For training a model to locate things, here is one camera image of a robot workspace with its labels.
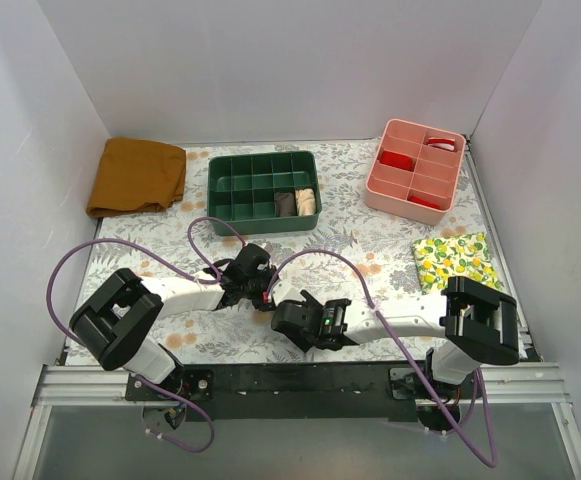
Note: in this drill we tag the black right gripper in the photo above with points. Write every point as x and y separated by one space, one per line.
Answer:
331 328

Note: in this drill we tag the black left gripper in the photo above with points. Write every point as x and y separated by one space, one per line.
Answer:
258 288

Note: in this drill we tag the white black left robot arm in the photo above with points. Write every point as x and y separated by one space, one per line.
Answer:
114 323

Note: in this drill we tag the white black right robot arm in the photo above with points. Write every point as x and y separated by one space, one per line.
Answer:
477 324

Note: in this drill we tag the grey rolled underwear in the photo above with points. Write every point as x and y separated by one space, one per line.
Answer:
285 204

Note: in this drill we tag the beige rolled underwear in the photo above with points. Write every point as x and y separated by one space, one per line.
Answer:
305 202

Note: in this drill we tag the floral patterned table mat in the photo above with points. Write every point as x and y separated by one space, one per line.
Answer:
354 251

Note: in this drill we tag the green divided organizer box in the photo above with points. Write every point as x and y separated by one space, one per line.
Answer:
241 191

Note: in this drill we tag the lemon print folded cloth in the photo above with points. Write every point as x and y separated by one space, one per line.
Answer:
438 259

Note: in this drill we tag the red cloth front compartment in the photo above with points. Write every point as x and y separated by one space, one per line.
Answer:
424 202

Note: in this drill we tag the brown folded cloth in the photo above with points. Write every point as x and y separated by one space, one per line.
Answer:
137 176

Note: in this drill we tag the pink divided organizer box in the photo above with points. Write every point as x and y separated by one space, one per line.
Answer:
434 178

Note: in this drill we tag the red white rolled cloth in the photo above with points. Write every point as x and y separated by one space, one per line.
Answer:
442 143

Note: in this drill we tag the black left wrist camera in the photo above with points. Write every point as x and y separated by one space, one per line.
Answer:
247 262

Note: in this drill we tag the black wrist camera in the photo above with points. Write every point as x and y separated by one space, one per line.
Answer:
297 313
247 262

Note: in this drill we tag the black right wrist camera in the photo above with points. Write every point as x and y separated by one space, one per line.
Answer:
297 313

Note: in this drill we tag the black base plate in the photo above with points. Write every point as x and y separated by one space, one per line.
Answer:
350 390

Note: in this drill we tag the aluminium frame rail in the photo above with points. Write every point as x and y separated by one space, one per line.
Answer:
300 421

